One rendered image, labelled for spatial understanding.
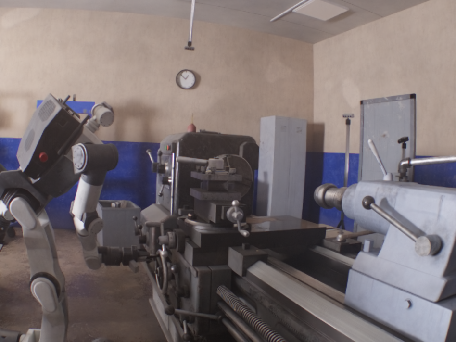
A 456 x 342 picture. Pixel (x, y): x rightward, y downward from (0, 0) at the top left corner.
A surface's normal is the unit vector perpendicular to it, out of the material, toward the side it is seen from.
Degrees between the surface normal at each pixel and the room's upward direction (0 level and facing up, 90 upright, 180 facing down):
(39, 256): 90
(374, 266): 61
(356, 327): 36
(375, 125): 90
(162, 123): 90
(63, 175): 122
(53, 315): 114
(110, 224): 90
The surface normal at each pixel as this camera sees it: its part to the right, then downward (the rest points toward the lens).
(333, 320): -0.51, -0.83
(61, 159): 0.50, 0.58
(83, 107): 0.36, 0.05
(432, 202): -0.92, -0.17
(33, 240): 0.18, 0.46
